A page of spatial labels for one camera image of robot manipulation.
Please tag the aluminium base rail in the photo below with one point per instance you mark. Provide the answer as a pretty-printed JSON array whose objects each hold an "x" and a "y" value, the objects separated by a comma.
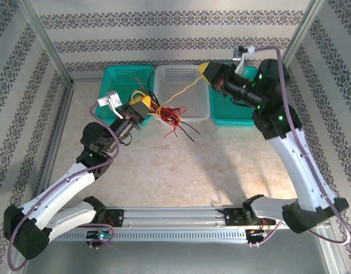
[{"x": 178, "y": 217}]

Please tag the teal plastic basket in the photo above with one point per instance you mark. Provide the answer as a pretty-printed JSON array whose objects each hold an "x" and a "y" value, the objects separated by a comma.
[
  {"x": 121, "y": 77},
  {"x": 229, "y": 114}
]

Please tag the grey metal sheet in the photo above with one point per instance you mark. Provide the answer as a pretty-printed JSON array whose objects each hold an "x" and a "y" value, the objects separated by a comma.
[{"x": 178, "y": 257}]

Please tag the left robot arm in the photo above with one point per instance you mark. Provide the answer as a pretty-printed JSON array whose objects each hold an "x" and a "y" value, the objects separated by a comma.
[{"x": 61, "y": 188}]

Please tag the white plastic basket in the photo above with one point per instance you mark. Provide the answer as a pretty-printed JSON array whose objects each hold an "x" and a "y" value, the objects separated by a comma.
[{"x": 189, "y": 100}]

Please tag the aluminium frame post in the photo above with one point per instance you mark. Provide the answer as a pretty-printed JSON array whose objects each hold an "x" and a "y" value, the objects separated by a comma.
[
  {"x": 46, "y": 42},
  {"x": 303, "y": 25}
]

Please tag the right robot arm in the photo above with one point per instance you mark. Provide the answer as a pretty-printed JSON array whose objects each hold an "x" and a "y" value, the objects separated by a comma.
[{"x": 295, "y": 171}]

